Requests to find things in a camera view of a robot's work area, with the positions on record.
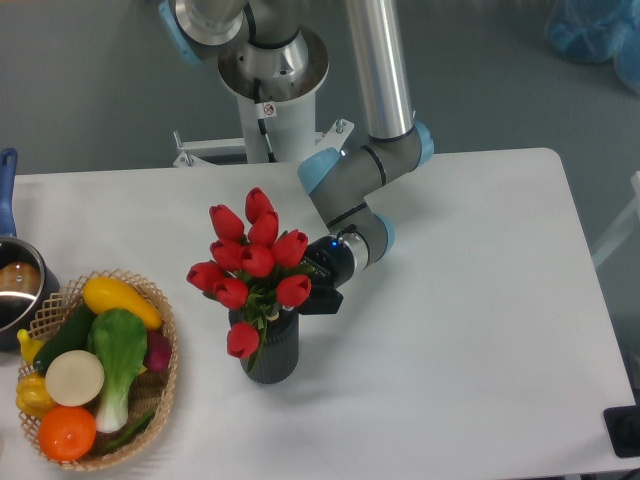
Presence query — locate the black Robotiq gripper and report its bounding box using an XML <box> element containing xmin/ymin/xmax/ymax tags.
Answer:
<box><xmin>294</xmin><ymin>236</ymin><xmax>356</xmax><ymax>315</ymax></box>

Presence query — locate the red tulip bouquet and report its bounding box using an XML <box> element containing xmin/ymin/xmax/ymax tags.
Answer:
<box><xmin>186</xmin><ymin>187</ymin><xmax>312</xmax><ymax>372</ymax></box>

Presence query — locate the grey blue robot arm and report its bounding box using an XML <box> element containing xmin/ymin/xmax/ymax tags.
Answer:
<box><xmin>159</xmin><ymin>1</ymin><xmax>434</xmax><ymax>315</ymax></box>

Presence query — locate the dark grey ribbed vase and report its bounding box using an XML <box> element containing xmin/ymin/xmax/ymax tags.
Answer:
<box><xmin>227</xmin><ymin>310</ymin><xmax>299</xmax><ymax>384</ymax></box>

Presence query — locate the purple radish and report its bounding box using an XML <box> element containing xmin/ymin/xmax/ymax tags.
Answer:
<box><xmin>143</xmin><ymin>331</ymin><xmax>172</xmax><ymax>372</ymax></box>

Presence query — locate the woven wicker basket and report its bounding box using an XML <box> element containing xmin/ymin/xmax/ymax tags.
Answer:
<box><xmin>28</xmin><ymin>269</ymin><xmax>178</xmax><ymax>472</ymax></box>

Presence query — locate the green bok choy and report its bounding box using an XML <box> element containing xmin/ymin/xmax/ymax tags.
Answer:
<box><xmin>88</xmin><ymin>308</ymin><xmax>147</xmax><ymax>434</ymax></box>

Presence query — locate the yellow squash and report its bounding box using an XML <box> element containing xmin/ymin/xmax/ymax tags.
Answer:
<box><xmin>82</xmin><ymin>276</ymin><xmax>162</xmax><ymax>330</ymax></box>

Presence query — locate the green bean pod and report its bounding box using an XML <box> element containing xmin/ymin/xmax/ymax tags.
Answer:
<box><xmin>93</xmin><ymin>410</ymin><xmax>155</xmax><ymax>456</ymax></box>

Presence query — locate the dark green cucumber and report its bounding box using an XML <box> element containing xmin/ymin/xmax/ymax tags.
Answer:
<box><xmin>33</xmin><ymin>303</ymin><xmax>96</xmax><ymax>376</ymax></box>

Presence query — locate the cream round disc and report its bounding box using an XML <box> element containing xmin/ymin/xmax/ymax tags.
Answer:
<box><xmin>45</xmin><ymin>350</ymin><xmax>104</xmax><ymax>407</ymax></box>

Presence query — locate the orange fruit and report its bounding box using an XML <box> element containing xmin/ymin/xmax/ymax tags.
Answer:
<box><xmin>38</xmin><ymin>406</ymin><xmax>97</xmax><ymax>462</ymax></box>

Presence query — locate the yellow banana tip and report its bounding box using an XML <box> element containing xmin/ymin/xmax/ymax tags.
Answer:
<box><xmin>16</xmin><ymin>329</ymin><xmax>44</xmax><ymax>365</ymax></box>

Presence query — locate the yellow bell pepper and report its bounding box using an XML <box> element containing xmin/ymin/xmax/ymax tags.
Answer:
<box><xmin>16</xmin><ymin>373</ymin><xmax>57</xmax><ymax>419</ymax></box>

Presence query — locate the black device at edge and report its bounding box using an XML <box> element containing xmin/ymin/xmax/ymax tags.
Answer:
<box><xmin>603</xmin><ymin>405</ymin><xmax>639</xmax><ymax>458</ymax></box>

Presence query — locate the blue plastic bag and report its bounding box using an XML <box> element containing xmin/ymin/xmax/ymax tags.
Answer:
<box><xmin>544</xmin><ymin>1</ymin><xmax>639</xmax><ymax>93</ymax></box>

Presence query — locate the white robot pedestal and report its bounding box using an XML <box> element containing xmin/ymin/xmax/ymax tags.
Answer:
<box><xmin>173</xmin><ymin>26</ymin><xmax>354</xmax><ymax>167</ymax></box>

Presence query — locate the black cable on pedestal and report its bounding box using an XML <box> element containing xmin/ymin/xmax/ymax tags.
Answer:
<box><xmin>252</xmin><ymin>77</ymin><xmax>278</xmax><ymax>164</ymax></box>

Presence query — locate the blue handled saucepan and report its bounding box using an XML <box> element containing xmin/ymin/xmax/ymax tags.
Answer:
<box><xmin>1</xmin><ymin>148</ymin><xmax>59</xmax><ymax>352</ymax></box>

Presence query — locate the white frame at right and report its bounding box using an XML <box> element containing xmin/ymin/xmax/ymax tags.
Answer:
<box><xmin>591</xmin><ymin>171</ymin><xmax>639</xmax><ymax>269</ymax></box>

